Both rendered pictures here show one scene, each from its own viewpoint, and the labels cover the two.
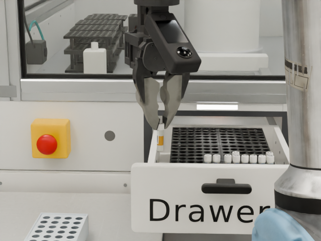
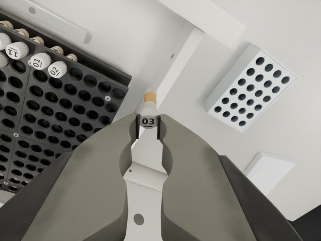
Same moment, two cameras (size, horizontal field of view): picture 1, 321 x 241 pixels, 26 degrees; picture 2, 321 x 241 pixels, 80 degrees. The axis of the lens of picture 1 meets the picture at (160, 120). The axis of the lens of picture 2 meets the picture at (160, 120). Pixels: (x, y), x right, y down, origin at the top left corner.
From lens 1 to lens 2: 104 cm
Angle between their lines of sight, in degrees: 47
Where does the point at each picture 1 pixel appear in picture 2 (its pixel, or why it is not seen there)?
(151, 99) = (195, 158)
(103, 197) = (154, 161)
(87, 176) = (160, 188)
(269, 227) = not seen: outside the picture
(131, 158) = not seen: hidden behind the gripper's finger
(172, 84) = (93, 202)
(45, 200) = not seen: hidden behind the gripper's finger
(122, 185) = (133, 171)
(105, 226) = (181, 109)
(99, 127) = (148, 231)
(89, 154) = (158, 206)
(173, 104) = (107, 141)
